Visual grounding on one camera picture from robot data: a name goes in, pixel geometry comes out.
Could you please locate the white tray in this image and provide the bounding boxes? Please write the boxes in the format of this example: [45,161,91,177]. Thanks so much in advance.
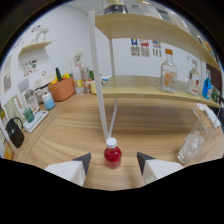
[22,110,49,134]

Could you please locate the orange packet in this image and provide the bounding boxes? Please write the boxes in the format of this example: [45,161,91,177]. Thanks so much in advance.
[3,141,16,161]

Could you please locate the white shelf ornament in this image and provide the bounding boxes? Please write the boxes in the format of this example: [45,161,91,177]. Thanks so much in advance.
[33,26,50,44]

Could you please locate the colourful wall stickers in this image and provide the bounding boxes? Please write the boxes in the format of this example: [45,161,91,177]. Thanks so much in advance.
[21,59,39,78]

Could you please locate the clear glass with ice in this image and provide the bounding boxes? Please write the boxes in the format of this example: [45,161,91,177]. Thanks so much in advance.
[177,105,217,165]

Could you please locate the wooden wall shelf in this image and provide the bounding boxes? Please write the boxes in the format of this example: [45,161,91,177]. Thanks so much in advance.
[18,40,53,56]

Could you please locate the blue yellow wall poster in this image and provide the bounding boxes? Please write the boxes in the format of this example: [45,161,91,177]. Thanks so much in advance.
[130,37,141,58]

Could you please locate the two-tier wooden shelf rack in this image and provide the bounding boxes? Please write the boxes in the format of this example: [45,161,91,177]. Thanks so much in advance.
[87,9,222,143]

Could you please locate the black handbag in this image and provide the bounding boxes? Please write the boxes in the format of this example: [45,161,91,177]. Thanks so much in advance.
[4,117,25,149]

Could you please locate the small red liquid bottle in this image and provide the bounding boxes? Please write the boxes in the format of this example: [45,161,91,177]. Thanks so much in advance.
[103,137,123,170]

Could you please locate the white kitchen appliance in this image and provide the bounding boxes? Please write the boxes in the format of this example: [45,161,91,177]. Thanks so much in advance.
[34,73,56,103]

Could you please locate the green cactus shaped item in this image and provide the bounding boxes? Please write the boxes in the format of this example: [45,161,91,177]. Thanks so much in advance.
[55,67,63,83]

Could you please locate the tall black yellow can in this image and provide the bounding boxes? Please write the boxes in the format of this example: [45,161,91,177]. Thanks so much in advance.
[102,0,129,15]

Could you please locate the round green glass bottle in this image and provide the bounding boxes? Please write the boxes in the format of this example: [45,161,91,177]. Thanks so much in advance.
[210,85,221,104]

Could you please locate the clear vodka bottle red label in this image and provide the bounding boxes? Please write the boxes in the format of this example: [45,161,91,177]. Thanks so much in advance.
[186,59,202,97]

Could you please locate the blue white wall poster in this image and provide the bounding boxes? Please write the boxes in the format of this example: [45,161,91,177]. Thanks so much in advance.
[152,40,163,58]

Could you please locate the orange storage basket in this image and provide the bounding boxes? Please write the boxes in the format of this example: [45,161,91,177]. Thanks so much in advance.
[47,75,76,102]

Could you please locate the blue white cup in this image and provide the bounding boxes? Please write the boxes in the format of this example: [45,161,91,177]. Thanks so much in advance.
[41,91,56,111]

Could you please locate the blue liquid bottle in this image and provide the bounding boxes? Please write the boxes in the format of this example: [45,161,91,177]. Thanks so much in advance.
[201,69,213,100]

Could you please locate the brown door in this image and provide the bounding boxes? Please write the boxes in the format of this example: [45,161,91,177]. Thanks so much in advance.
[206,63,223,91]

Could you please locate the white flowers in vase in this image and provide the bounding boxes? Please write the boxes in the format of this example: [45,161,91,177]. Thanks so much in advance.
[73,49,84,69]

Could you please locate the pale green pitcher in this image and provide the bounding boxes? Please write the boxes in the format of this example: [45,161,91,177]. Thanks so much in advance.
[3,95,23,123]

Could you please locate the green translucent cup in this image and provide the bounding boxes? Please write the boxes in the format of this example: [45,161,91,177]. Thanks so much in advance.
[22,107,35,124]

